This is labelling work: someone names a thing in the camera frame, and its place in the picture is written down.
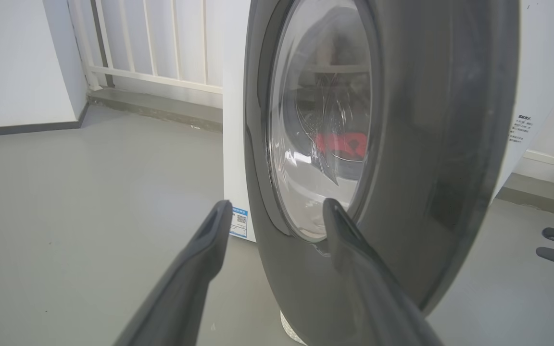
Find blue energy label sticker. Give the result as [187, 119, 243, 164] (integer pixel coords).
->
[229, 207, 249, 239]

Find red and white clothes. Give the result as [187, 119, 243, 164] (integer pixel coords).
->
[313, 132, 369, 161]

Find white metal railing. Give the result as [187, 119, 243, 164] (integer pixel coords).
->
[68, 0, 223, 95]

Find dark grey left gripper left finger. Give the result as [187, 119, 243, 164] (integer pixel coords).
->
[113, 200, 233, 346]

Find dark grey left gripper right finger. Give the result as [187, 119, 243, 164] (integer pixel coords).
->
[322, 198, 444, 346]

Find white front-load washing machine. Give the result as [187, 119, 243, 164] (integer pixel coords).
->
[223, 0, 554, 243]

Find dark grey washing machine door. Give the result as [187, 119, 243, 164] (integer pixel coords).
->
[243, 0, 520, 346]

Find black text sticker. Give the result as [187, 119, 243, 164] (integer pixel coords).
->
[509, 114, 533, 143]

